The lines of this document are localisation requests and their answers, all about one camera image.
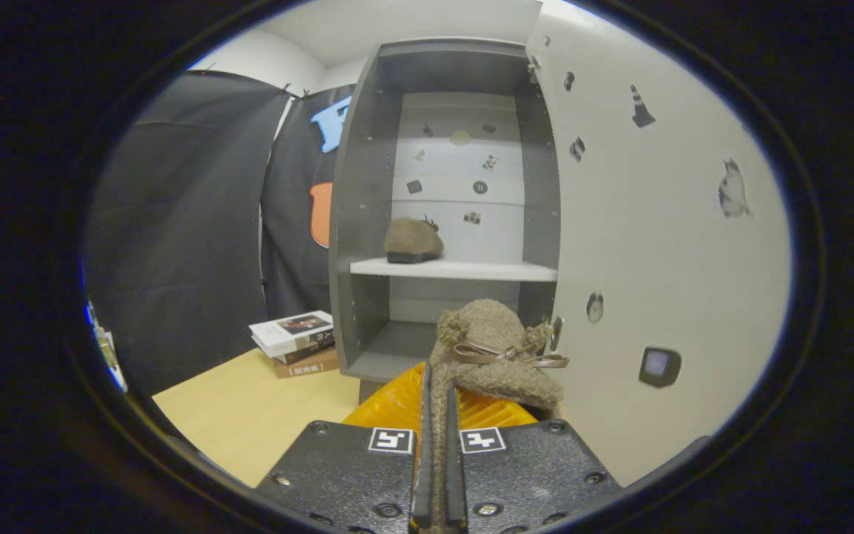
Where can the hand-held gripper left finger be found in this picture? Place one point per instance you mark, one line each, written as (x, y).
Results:
(423, 460)

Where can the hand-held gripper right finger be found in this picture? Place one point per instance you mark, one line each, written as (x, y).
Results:
(454, 460)

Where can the dark book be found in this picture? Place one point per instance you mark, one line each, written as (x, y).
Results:
(316, 348)

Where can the black backdrop cloth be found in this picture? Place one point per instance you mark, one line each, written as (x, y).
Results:
(190, 222)

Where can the white shoe cabinet door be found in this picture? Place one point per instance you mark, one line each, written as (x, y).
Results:
(657, 245)

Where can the brown book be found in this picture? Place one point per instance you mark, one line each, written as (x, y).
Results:
(308, 366)

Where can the white book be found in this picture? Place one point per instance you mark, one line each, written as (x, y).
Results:
(286, 332)

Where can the grey shoe cabinet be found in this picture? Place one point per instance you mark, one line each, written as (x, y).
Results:
(356, 222)

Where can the brown fuzzy shoe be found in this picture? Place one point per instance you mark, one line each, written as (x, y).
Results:
(494, 326)
(412, 239)

